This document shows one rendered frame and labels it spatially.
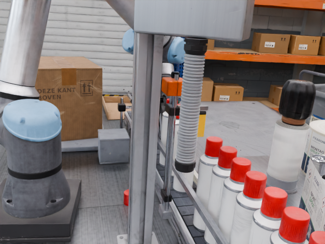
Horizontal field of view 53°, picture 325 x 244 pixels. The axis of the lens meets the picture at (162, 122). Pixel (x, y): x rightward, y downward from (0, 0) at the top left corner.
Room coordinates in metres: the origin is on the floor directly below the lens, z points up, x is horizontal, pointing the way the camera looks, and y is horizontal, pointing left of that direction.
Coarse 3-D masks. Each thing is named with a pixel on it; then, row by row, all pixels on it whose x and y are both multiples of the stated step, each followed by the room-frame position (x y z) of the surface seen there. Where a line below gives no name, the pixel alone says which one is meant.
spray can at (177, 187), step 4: (196, 144) 0.76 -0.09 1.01; (176, 148) 0.76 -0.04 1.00; (176, 152) 0.76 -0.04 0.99; (192, 172) 0.75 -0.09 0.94; (188, 176) 0.74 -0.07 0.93; (192, 176) 0.76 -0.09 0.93; (176, 180) 0.75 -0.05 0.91; (188, 180) 0.74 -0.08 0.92; (192, 180) 0.76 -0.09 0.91; (176, 184) 0.75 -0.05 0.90; (180, 184) 0.74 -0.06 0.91; (176, 188) 0.75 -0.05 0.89; (180, 188) 0.74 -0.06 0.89; (180, 192) 0.74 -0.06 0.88; (184, 192) 0.74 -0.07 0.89
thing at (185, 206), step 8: (128, 112) 1.43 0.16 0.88; (160, 168) 0.88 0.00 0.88; (192, 184) 0.79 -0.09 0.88; (176, 192) 0.75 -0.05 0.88; (176, 200) 0.71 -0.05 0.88; (184, 200) 0.71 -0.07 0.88; (184, 208) 0.68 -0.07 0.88; (192, 208) 0.68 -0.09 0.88; (184, 216) 0.64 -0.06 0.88; (192, 216) 0.65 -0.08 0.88; (192, 224) 0.62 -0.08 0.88; (192, 232) 0.59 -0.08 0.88; (200, 232) 0.59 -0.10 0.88; (200, 240) 0.56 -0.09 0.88
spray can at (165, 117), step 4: (168, 100) 0.90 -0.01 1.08; (164, 112) 0.91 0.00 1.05; (164, 116) 0.90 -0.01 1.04; (164, 120) 0.90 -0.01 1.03; (164, 124) 0.90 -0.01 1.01; (164, 128) 0.90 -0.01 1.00; (164, 132) 0.89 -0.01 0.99; (164, 136) 0.89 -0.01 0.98; (164, 140) 0.89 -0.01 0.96; (164, 144) 0.89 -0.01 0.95; (160, 152) 0.91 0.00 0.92; (160, 156) 0.91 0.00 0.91; (160, 160) 0.90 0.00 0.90; (164, 160) 0.89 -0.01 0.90; (160, 164) 0.90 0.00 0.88; (164, 164) 0.89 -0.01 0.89
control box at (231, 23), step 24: (144, 0) 0.52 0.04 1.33; (168, 0) 0.51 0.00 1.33; (192, 0) 0.50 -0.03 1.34; (216, 0) 0.49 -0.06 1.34; (240, 0) 0.47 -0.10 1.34; (144, 24) 0.52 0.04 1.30; (168, 24) 0.51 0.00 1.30; (192, 24) 0.50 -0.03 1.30; (216, 24) 0.48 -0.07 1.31; (240, 24) 0.47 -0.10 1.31
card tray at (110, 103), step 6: (108, 96) 1.75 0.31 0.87; (114, 96) 1.76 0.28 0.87; (120, 96) 1.77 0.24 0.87; (126, 96) 1.78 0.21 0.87; (108, 102) 1.75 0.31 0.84; (114, 102) 1.76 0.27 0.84; (126, 102) 1.78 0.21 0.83; (108, 108) 1.63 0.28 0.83; (114, 108) 1.64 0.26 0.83; (108, 114) 1.53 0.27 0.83; (114, 114) 1.54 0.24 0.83
